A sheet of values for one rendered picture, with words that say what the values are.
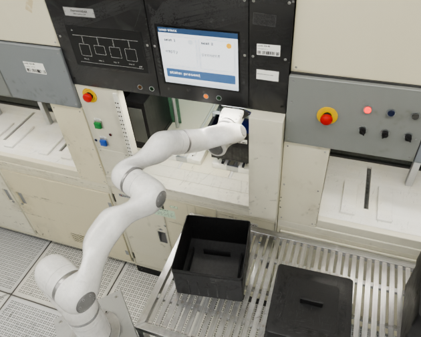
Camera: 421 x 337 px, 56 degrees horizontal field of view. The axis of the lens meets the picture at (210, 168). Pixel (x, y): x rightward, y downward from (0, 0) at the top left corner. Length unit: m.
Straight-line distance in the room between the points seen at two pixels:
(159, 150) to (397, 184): 1.16
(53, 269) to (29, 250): 1.73
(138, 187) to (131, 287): 1.42
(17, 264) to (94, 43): 1.88
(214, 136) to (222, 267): 0.57
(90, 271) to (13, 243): 1.92
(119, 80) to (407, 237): 1.32
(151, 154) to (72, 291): 0.48
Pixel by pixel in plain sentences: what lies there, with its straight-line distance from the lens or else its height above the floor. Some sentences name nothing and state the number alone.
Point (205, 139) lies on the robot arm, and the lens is 1.50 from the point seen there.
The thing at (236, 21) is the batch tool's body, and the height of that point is 1.72.
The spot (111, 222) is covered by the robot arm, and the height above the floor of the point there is 1.25.
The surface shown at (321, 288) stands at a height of 0.86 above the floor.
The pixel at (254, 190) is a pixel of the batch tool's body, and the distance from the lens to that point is 1.65.
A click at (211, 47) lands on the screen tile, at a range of 1.37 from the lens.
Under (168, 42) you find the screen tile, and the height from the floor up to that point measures 1.63.
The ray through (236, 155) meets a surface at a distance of 1.89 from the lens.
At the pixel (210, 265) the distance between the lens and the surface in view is 1.75.
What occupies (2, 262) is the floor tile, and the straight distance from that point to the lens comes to 3.13.
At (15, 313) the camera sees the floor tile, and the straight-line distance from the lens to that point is 2.85.
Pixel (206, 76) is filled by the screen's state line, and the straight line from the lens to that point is 1.43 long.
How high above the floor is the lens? 2.23
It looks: 43 degrees down
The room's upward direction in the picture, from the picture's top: 5 degrees counter-clockwise
